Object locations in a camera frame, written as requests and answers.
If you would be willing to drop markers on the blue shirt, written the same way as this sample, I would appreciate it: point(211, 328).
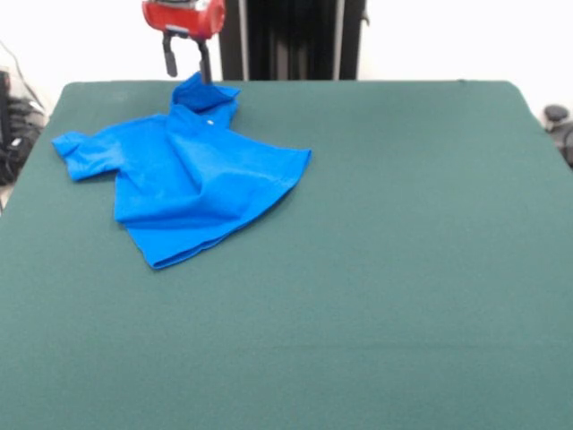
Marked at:
point(188, 179)

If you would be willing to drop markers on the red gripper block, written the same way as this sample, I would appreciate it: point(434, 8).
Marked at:
point(183, 20)

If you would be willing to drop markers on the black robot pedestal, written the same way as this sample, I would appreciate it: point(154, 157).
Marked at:
point(291, 40)

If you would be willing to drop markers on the dark green table cloth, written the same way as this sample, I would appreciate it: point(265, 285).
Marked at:
point(358, 246)

